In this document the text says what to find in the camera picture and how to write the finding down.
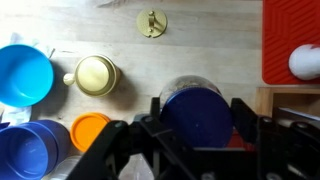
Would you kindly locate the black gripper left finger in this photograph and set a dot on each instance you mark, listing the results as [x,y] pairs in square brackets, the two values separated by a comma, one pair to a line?
[133,150]

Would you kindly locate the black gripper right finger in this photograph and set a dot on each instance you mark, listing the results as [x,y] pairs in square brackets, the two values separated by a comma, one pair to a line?
[283,153]

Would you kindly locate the dark blue round lid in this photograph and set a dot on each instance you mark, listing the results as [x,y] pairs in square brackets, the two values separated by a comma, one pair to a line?
[196,118]

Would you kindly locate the orange plastic lid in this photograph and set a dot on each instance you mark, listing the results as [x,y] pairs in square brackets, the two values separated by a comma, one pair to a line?
[88,130]

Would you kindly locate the clear plastic nut container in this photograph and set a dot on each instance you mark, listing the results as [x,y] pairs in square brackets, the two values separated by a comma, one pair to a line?
[190,81]

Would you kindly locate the silver metal appliance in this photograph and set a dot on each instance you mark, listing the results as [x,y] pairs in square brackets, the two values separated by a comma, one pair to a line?
[296,115]

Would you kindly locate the small red object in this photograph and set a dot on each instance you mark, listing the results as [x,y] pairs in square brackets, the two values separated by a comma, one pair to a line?
[236,141]

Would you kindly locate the wooden tray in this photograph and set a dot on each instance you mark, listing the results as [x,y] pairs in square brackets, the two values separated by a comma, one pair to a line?
[263,100]

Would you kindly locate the white pepper mill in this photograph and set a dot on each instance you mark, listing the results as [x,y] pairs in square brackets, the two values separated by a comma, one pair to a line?
[306,63]

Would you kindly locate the dark blue plastic cup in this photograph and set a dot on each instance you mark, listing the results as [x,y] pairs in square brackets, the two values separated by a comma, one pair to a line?
[30,153]

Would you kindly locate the red ribbed silicone mat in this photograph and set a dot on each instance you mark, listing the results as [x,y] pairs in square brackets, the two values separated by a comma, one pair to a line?
[283,40]

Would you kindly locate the light blue plastic bowl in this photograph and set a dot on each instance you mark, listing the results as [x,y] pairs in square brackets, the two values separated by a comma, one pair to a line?
[23,76]

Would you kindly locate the gold perforated metal disk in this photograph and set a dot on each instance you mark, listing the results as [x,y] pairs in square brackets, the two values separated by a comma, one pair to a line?
[158,16]

